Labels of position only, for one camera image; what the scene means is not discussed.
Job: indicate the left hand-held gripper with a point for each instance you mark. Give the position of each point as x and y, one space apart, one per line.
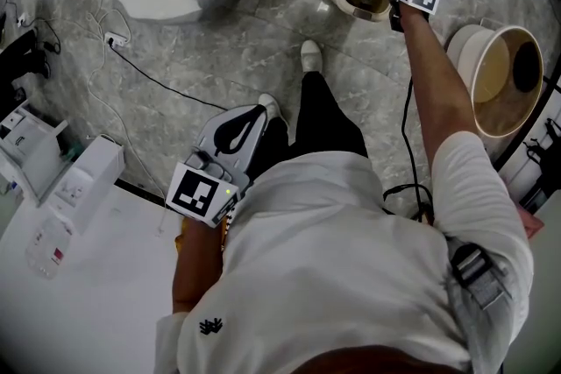
202 193

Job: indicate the person's left forearm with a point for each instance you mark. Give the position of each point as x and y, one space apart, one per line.
197 263

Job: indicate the person's right forearm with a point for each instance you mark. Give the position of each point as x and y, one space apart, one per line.
436 83

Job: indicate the round white bin gold rim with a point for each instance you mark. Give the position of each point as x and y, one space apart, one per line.
504 87

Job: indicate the person's left white shoe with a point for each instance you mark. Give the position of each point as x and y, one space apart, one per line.
271 104

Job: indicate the person's white shoe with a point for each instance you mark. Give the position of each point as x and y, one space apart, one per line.
311 54
271 104

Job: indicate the person's black trousers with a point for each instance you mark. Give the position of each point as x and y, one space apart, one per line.
322 122

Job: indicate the small white paper scrap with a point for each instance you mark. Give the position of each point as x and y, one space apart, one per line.
323 6

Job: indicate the person's right white shoe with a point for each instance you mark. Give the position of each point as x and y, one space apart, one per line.
311 54

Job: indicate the person's white shirt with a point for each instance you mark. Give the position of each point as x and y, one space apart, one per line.
324 258

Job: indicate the white power strip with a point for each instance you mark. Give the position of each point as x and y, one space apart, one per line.
116 40

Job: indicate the tall white carton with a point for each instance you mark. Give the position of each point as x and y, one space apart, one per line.
90 179

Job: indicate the black metal stand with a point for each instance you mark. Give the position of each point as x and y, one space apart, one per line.
541 162

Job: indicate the open white box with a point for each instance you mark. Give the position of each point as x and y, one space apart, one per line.
30 149

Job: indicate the clear plastic packet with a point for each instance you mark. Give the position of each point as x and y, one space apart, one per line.
49 247

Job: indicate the black equipment bag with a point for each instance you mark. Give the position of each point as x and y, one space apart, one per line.
17 70

